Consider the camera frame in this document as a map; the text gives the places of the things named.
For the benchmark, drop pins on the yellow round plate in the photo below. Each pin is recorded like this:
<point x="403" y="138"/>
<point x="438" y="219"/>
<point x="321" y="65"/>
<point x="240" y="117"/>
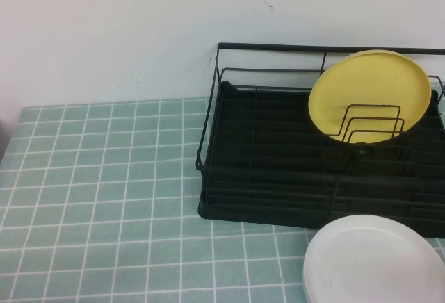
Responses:
<point x="368" y="84"/>

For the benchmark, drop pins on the white round plate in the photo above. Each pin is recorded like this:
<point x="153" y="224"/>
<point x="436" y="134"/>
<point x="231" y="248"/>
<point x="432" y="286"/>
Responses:
<point x="368" y="264"/>

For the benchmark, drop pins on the green tile pattern tablecloth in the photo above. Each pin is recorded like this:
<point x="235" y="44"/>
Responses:
<point x="104" y="195"/>

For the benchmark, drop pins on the black plastic drip tray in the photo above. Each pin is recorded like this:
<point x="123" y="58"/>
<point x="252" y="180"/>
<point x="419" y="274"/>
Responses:
<point x="278" y="125"/>

